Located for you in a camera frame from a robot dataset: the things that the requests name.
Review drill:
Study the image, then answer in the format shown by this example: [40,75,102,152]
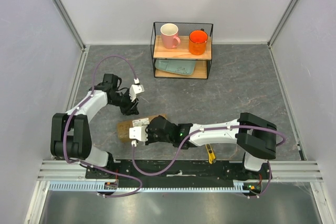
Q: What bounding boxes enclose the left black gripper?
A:
[109,89,139,116]

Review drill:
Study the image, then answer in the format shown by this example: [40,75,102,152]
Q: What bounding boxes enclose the brown cardboard express box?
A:
[117,114,159,143]

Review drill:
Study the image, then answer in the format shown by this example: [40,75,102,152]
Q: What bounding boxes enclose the yellow utility knife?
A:
[205,144,216,164]

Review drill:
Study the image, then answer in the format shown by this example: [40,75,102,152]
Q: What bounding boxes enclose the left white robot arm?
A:
[50,74,144,178]

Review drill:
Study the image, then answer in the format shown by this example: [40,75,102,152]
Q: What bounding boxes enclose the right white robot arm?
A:
[145,112,277,179]

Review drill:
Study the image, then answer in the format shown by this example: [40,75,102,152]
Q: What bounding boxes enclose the teal rectangular plate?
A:
[155,59,196,76]

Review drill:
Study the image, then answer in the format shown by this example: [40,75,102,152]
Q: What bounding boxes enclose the pink ceramic mug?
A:
[160,23,181,49]

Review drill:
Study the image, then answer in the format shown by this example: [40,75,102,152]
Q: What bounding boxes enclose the orange glass cup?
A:
[188,29,208,56]

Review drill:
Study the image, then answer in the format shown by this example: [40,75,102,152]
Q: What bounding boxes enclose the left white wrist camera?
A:
[129,78,144,102]

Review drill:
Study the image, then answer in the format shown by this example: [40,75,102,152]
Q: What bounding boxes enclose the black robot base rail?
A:
[85,159,270,187]

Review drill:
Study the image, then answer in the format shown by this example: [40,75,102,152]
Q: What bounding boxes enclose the black wire wooden shelf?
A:
[151,22,213,79]

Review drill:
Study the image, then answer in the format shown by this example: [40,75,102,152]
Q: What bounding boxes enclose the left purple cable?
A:
[62,55,144,198]

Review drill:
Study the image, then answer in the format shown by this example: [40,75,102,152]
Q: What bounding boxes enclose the purple cable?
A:
[62,55,144,198]
[132,125,287,177]

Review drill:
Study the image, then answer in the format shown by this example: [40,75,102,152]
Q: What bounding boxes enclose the slotted cable duct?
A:
[48,181,261,193]

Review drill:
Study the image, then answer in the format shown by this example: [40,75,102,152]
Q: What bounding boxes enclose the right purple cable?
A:
[132,125,287,177]

